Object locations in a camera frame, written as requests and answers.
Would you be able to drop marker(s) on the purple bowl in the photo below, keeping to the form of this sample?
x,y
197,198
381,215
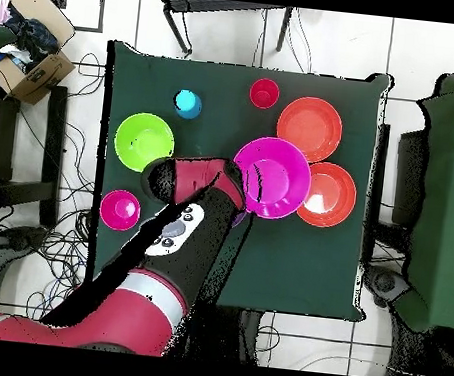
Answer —
x,y
240,218

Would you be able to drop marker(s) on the large pink bowl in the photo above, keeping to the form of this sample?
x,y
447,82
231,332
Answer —
x,y
280,177

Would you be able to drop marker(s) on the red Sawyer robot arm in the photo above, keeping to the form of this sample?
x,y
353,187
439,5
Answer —
x,y
186,268

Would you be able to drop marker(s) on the light blue cup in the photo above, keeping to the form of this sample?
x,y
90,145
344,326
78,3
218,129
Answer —
x,y
187,104

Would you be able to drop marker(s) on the green bowl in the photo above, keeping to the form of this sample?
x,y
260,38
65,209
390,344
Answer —
x,y
141,142

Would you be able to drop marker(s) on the red cup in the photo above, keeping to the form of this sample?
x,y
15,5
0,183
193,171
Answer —
x,y
264,93

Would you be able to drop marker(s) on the orange bowl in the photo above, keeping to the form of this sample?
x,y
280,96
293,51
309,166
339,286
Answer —
x,y
314,120
335,195

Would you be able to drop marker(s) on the small crimson bowl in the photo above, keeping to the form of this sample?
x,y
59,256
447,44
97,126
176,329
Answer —
x,y
120,209

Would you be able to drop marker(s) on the dark green tablecloth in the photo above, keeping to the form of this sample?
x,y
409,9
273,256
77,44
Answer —
x,y
302,272

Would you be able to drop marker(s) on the black cabinet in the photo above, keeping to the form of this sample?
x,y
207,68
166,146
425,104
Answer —
x,y
409,175

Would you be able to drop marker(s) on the black caster leg with knob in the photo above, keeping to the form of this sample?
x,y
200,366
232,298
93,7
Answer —
x,y
386,282
20,236

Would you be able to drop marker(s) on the cardboard box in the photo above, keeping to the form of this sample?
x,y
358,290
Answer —
x,y
37,75

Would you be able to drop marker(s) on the black bench frame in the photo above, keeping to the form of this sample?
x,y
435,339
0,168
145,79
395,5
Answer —
x,y
53,137

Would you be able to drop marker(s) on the black metal chair frame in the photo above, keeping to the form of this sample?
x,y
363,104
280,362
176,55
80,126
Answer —
x,y
214,5

